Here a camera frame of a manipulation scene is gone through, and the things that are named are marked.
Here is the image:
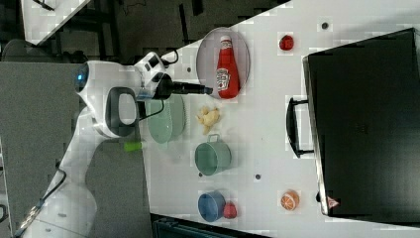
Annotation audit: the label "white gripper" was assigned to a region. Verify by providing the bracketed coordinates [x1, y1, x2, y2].
[135, 52, 213, 100]

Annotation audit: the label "red ketchup bottle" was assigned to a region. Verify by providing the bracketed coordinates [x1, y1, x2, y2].
[216, 36, 240, 99]

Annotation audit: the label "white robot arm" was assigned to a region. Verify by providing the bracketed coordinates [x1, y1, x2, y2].
[13, 52, 213, 238]

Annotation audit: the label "grey round plate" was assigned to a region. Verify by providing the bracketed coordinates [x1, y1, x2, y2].
[195, 28, 251, 99]

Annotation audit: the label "yellow toy food pieces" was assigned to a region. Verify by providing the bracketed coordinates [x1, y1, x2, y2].
[196, 106, 220, 135]

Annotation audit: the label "light green bowl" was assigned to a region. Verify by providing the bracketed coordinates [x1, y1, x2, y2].
[146, 94, 185, 144]

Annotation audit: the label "green metal pot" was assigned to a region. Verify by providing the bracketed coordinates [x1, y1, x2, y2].
[194, 134, 232, 177]

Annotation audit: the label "red toy tomato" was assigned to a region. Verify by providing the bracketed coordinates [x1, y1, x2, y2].
[279, 35, 294, 52]

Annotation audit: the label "blue cup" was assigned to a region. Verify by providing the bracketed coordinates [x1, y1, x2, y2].
[197, 190, 226, 222]

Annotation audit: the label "red toy strawberry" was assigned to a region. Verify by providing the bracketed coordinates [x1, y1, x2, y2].
[223, 201, 238, 219]

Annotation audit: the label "dark crate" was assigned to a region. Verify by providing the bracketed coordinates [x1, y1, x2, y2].
[153, 218, 262, 238]

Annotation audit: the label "orange slice toy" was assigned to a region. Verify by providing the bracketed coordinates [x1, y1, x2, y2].
[280, 190, 300, 211]

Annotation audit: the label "black oven with handle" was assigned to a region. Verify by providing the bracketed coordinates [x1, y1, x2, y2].
[302, 28, 420, 227]

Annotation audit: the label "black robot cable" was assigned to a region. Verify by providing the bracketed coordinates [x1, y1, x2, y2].
[13, 168, 67, 237]

